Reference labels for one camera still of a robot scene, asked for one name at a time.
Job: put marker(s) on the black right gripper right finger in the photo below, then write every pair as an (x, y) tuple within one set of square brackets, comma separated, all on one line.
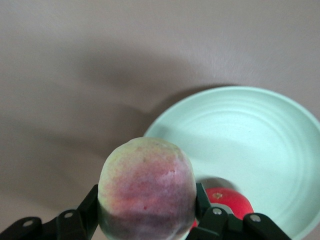
[(220, 227)]

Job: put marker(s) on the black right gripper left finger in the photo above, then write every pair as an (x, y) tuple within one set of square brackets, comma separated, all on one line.
[(75, 225)]

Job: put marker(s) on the red pomegranate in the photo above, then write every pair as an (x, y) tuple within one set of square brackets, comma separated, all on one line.
[(235, 202)]

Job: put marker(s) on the green pink peach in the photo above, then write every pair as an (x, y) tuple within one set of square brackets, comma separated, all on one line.
[(147, 190)]

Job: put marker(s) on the light green round plate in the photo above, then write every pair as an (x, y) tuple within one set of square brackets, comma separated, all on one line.
[(250, 140)]

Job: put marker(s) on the brown table cloth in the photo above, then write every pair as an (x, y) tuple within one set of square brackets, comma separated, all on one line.
[(100, 62)]

